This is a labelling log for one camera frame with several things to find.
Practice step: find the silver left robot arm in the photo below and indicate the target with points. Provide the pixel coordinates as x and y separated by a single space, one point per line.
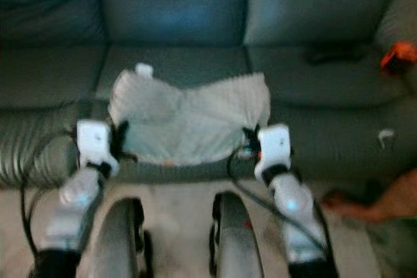
71 206

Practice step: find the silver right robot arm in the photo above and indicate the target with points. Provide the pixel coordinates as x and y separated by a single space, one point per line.
296 213

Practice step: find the dark green leather sofa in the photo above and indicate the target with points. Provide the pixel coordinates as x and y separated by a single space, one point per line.
176 11

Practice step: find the small white plastic object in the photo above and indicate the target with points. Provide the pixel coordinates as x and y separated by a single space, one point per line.
144 69

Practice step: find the grey right robot leg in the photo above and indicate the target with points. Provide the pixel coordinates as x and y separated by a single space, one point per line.
234 239

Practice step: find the person's bare foot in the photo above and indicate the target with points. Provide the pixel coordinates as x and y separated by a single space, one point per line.
384 203

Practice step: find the orange and black toy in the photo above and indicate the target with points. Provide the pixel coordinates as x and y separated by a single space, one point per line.
397 56

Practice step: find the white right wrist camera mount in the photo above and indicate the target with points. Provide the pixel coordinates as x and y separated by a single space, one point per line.
273 149

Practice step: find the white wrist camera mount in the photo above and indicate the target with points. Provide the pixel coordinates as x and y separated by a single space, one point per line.
273 149
94 142

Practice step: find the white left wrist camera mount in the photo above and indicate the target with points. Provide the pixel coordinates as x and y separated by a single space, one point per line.
94 142

